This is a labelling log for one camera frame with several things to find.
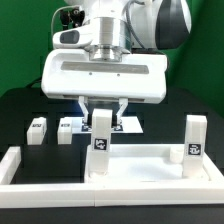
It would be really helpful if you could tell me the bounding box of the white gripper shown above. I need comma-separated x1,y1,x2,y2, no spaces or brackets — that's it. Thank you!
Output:
41,49,167,125

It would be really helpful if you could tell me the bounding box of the black cable on table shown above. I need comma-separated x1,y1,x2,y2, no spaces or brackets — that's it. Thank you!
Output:
25,77,44,89

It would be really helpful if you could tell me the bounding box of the white U-shaped obstacle frame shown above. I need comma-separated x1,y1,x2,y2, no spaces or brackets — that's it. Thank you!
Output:
0,147,224,208

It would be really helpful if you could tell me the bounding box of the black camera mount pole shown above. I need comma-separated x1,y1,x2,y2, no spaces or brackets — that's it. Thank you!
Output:
60,9,84,29

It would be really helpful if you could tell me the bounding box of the white camera cable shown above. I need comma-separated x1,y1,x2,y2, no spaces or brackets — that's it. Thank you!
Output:
50,5,73,38

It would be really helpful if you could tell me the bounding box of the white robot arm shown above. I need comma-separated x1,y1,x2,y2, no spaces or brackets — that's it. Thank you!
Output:
41,0,191,120

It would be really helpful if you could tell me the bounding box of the white desk tabletop tray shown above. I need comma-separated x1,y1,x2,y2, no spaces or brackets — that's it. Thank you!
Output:
84,144,224,193

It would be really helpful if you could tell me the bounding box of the fiducial marker sheet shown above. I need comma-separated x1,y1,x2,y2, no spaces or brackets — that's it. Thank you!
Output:
72,116,143,134

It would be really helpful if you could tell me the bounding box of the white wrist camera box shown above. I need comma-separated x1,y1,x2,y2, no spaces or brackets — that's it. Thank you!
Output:
52,27,93,49

